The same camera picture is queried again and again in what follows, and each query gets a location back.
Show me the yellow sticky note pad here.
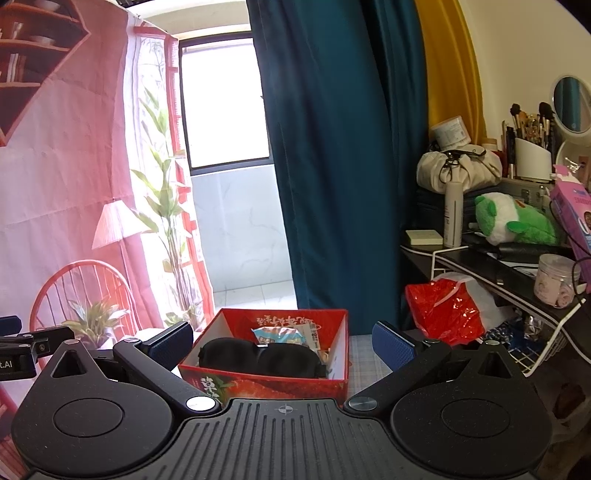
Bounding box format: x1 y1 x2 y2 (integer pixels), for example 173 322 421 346
405 229 445 247

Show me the clear plastic jar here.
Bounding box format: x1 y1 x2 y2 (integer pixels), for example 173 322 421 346
534 253 579 308

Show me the grey cosmetic case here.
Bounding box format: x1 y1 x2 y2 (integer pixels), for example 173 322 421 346
501 179 555 208

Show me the beige drawstring pouch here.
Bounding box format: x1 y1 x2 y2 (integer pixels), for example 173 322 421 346
416 147 503 193

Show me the pink purple box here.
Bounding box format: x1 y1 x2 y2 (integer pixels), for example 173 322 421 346
549 181 591 257

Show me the white wire rack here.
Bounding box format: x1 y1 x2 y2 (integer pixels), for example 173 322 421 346
431 247 591 377

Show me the blue patterned pouch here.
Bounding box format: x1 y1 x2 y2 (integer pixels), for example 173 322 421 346
487 322 525 348

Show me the yellow curtain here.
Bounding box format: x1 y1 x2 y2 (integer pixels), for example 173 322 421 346
413 0 488 144

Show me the black desk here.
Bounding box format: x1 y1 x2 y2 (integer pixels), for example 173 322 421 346
399 231 591 324

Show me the white bottle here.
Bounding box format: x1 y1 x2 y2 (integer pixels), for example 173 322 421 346
443 181 464 248

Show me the white brush holder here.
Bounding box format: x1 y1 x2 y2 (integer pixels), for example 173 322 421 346
513 137 554 182

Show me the window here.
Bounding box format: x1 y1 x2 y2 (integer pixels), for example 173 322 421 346
178 37 273 176

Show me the light blue snack packet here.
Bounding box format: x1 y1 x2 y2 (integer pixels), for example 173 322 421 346
252 325 310 347

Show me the white round jar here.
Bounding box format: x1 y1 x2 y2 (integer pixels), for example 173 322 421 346
429 116 472 151

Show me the green plush toy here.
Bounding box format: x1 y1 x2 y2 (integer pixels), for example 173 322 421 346
475 193 561 246

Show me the round white mirror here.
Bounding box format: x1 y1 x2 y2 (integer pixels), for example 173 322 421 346
549 75 591 185

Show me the red printed backdrop curtain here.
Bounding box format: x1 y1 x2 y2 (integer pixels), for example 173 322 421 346
0 0 215 467

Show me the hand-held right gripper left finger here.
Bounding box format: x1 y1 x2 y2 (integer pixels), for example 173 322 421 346
48 320 222 414

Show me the plaid bed sheet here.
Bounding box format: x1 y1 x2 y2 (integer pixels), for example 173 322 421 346
346 333 394 402

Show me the black storage case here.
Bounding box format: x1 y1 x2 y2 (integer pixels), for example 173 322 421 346
416 187 481 232

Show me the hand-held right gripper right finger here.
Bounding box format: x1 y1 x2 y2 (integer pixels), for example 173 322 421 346
345 320 527 411

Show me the red plastic bag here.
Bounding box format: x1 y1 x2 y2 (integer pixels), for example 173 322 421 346
405 279 485 347

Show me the red cardboard box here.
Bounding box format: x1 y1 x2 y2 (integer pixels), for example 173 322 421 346
178 308 349 407

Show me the teal curtain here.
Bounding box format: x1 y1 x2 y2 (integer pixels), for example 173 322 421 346
246 0 432 330

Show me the black styling tool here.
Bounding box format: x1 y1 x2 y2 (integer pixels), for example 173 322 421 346
496 242 555 260

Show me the black eye mask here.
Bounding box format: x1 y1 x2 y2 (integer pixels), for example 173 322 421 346
198 337 331 379

